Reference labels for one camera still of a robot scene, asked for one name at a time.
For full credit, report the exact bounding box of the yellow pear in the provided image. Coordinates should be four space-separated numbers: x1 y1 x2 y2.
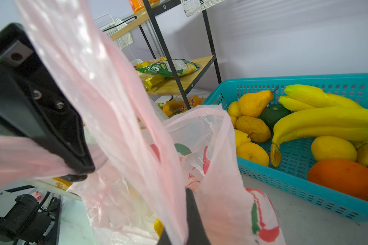
238 90 274 118

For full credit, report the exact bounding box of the white mesh two-tier rack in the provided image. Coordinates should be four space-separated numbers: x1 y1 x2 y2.
94 13 135 50

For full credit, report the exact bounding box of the green snack bag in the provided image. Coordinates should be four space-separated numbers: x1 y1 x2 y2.
136 59 199 78

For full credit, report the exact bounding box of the orange snack bag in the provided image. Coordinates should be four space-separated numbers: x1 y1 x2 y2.
157 95 205 118

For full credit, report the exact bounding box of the yellow chips bag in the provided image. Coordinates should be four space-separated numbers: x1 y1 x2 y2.
135 57 167 91

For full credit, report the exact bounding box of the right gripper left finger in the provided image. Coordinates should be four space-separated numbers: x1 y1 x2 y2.
0 23 95 182

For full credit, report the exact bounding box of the orange fruit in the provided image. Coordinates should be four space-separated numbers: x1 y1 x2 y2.
307 159 368 202

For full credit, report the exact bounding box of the dark green round fruit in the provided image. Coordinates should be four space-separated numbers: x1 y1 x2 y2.
259 104 292 131

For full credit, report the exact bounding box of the wooden three-tier shelf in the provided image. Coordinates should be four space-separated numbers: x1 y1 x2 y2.
104 1 222 109

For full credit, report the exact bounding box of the white wire wall basket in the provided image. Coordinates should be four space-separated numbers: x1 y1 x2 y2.
181 0 224 17

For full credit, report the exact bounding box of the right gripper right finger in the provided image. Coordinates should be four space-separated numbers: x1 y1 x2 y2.
157 188 212 245

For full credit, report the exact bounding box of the teal plastic fruit basket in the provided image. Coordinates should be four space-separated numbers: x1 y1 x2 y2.
205 73 368 222

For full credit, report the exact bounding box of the pink plastic grocery bag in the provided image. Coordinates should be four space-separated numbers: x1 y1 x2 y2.
16 1 285 245

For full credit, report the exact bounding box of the yellow banana bunch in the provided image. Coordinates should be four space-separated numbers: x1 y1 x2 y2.
270 84 368 167

